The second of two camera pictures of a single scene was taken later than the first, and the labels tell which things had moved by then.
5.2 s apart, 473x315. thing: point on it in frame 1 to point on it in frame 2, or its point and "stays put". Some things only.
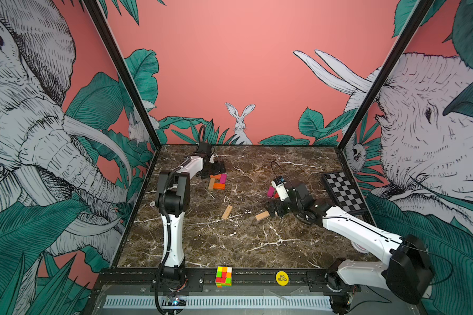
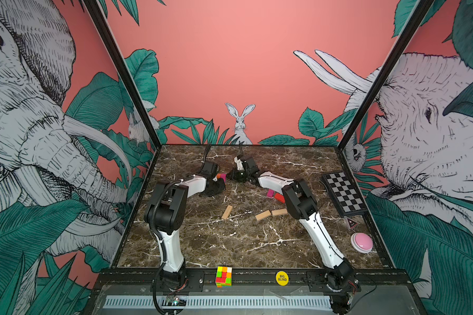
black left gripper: (218, 170) to (221, 189)
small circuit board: (173, 300) stays put
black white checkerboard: (344, 192) stays put
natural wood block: (227, 212) stays put
